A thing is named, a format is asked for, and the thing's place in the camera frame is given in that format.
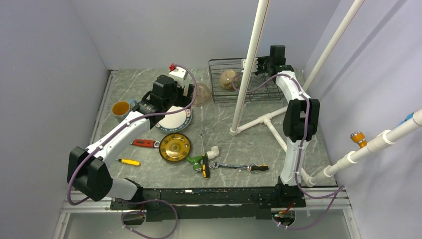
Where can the green pipe fitting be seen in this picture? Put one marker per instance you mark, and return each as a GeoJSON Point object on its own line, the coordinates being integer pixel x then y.
{"type": "Point", "coordinates": [196, 162]}

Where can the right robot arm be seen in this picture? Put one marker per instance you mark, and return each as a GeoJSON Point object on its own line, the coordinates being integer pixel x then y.
{"type": "Point", "coordinates": [301, 116]}

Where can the yellow brown patterned plate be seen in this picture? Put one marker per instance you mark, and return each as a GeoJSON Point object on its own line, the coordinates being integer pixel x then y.
{"type": "Point", "coordinates": [175, 148]}

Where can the small yellow screwdriver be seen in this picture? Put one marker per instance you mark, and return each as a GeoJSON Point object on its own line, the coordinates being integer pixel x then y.
{"type": "Point", "coordinates": [129, 162]}

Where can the orange valve knob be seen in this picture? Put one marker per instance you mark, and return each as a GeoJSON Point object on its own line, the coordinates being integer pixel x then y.
{"type": "Point", "coordinates": [359, 138]}

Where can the white pvc elbow fitting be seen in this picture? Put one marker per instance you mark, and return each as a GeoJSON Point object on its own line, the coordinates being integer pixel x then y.
{"type": "Point", "coordinates": [213, 153]}

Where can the blue butterfly mug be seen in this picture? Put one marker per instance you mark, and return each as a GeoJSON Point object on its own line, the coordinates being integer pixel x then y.
{"type": "Point", "coordinates": [121, 109]}

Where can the brown glass plate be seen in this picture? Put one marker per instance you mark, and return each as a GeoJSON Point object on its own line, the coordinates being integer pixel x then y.
{"type": "Point", "coordinates": [203, 95]}

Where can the white pvc pipe frame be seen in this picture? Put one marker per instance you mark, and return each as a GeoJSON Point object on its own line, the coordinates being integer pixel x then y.
{"type": "Point", "coordinates": [274, 120]}

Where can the green rimmed white plate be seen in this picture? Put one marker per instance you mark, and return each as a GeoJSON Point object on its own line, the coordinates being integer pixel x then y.
{"type": "Point", "coordinates": [175, 122]}

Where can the red handled adjustable wrench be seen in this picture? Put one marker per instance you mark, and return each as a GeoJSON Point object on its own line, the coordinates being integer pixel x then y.
{"type": "Point", "coordinates": [146, 143]}

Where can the steel ratchet wrench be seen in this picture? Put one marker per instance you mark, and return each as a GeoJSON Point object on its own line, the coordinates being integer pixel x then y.
{"type": "Point", "coordinates": [252, 168]}

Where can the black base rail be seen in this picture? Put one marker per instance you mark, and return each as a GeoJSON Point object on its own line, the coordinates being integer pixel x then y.
{"type": "Point", "coordinates": [215, 203]}

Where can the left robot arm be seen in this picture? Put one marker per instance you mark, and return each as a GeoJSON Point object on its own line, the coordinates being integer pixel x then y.
{"type": "Point", "coordinates": [88, 167]}

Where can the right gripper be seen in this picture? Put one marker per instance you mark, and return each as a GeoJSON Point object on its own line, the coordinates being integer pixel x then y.
{"type": "Point", "coordinates": [259, 60]}

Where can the black yellow screwdriver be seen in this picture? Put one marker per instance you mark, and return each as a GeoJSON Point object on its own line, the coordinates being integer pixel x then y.
{"type": "Point", "coordinates": [205, 160]}

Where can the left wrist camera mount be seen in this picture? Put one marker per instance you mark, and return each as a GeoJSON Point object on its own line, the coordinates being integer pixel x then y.
{"type": "Point", "coordinates": [178, 74]}

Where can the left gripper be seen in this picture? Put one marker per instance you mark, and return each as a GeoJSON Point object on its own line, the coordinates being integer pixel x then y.
{"type": "Point", "coordinates": [184, 101]}

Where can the white ceramic bowl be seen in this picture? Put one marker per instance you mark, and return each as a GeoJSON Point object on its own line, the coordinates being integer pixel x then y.
{"type": "Point", "coordinates": [229, 79]}

